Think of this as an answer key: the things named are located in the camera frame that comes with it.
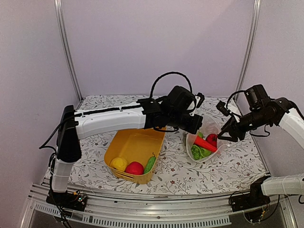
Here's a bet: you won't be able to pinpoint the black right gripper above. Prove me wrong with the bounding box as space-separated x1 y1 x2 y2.
217 107 271 142

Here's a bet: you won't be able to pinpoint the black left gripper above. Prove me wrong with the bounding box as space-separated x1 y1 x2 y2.
168 111 203 134

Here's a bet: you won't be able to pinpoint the red toy tomato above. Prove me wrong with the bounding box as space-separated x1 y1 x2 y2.
205 133 218 148

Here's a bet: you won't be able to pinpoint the clear zip top bag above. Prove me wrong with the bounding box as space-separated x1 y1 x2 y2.
185 115 229 162

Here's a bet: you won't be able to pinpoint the orange toy carrot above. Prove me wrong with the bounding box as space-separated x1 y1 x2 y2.
194 136 217 152

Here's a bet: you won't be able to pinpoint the green toy grapes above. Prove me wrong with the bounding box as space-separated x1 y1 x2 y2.
191 145 212 160

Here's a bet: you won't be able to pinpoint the red toy apple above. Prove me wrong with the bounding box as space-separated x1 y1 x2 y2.
124 161 144 175

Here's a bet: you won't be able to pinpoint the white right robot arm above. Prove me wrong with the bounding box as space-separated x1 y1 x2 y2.
217 84 304 207

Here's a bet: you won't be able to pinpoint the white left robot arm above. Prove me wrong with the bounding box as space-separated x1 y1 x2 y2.
50 86 205 206

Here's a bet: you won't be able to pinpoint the floral tablecloth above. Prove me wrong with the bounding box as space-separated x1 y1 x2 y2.
45 95 269 196

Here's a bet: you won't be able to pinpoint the yellow plastic basket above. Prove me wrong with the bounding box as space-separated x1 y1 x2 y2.
104 129 165 184

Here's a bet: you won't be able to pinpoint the green toy cucumber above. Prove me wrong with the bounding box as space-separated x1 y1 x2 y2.
144 154 156 174

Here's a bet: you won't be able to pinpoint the yellow toy lemon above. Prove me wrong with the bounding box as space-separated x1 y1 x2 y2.
110 157 128 171

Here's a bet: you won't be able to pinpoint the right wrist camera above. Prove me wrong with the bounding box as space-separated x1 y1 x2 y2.
216 101 241 117

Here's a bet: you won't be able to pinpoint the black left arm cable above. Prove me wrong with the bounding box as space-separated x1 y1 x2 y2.
149 72 193 99

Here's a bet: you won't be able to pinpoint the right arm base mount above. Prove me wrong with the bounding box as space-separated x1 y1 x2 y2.
228 176 270 223

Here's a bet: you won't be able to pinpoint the right aluminium frame post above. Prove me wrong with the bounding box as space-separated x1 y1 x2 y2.
236 0 261 91

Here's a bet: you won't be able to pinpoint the aluminium frame post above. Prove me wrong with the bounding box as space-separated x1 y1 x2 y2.
54 0 83 102
236 0 261 91

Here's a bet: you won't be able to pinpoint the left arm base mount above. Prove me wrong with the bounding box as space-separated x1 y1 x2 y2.
46 191 87 212

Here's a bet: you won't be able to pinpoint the left aluminium frame post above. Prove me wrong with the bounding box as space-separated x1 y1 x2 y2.
54 0 83 102

